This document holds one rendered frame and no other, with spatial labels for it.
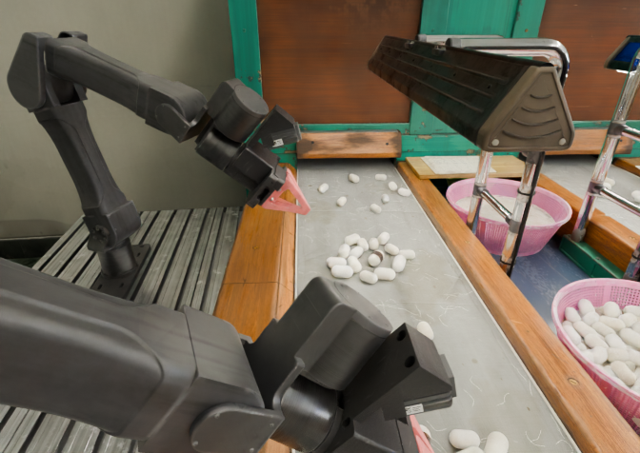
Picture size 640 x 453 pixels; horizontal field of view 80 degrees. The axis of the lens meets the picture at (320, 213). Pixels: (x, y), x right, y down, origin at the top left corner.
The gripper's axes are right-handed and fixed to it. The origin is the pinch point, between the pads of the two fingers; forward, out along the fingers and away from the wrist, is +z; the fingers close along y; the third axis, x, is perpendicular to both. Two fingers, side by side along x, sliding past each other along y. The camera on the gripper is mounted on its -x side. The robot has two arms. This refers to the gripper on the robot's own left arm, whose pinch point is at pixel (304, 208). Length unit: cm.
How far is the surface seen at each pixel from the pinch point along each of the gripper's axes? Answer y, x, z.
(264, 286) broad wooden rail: -9.3, 11.2, 0.8
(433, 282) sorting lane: -6.0, -5.5, 24.2
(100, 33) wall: 126, 38, -81
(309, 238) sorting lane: 9.7, 8.3, 8.1
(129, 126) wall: 127, 66, -53
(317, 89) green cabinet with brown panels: 52, -11, -4
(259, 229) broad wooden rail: 9.3, 12.8, -1.1
